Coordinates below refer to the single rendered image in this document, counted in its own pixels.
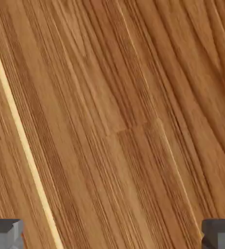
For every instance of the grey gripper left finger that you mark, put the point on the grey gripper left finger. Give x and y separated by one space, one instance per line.
3 235

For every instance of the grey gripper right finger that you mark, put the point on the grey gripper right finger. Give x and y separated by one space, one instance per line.
220 235

